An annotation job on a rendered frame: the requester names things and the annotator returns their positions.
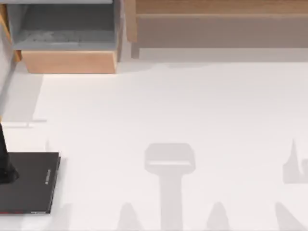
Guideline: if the pale wooden drawer front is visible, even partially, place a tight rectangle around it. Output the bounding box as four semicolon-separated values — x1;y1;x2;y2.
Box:
21;50;118;74

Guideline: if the wooden open shelf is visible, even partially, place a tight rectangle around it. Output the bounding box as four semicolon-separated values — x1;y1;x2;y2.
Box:
124;0;308;59

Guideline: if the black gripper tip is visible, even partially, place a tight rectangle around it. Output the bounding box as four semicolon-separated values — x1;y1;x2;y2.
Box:
0;123;20;185

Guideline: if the wooden cupboard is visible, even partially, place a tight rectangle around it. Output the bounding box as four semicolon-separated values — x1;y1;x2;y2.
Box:
0;3;23;62

